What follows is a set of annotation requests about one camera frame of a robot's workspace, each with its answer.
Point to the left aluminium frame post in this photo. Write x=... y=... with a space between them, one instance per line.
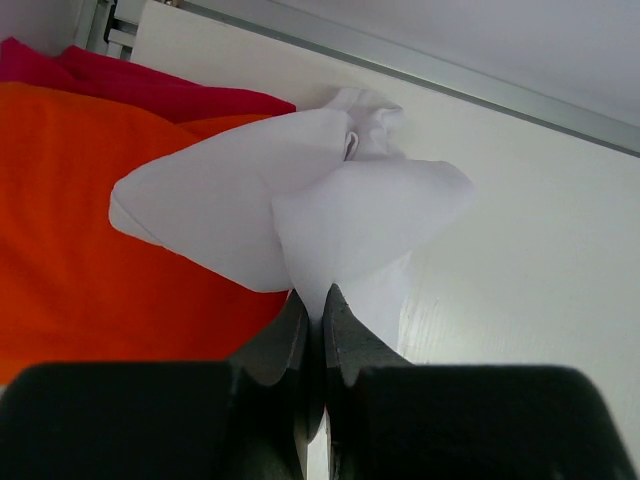
x=108 y=27

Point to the white t shirt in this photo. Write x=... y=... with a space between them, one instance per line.
x=302 y=202

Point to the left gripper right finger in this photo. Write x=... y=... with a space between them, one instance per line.
x=391 y=419

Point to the folded pink t shirt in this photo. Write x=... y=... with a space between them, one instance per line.
x=82 y=72

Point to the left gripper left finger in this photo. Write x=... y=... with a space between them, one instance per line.
x=246 y=417

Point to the folded orange t shirt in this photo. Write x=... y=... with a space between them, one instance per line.
x=72 y=287

